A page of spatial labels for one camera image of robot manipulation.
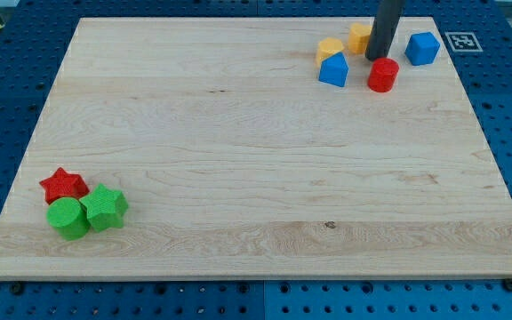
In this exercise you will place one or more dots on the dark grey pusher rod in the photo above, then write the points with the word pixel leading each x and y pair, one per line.
pixel 383 28

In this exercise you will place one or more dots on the yellow heart block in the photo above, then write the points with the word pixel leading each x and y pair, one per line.
pixel 359 37

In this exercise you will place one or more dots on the green star block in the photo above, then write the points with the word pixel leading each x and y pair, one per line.
pixel 105 208

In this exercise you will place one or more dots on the yellow hexagon block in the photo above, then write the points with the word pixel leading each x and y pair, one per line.
pixel 327 48

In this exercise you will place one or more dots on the blue cube block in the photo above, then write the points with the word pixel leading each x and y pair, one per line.
pixel 422 49

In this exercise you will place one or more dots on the white fiducial marker tag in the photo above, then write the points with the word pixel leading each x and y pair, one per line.
pixel 463 42

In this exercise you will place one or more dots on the red star block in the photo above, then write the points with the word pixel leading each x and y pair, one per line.
pixel 63 184

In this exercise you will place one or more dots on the blue pentagon block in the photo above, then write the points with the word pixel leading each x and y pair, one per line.
pixel 334 70

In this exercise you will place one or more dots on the green cylinder block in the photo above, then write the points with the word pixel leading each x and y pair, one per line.
pixel 67 217

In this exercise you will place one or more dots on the red cylinder block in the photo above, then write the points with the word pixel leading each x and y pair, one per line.
pixel 383 74

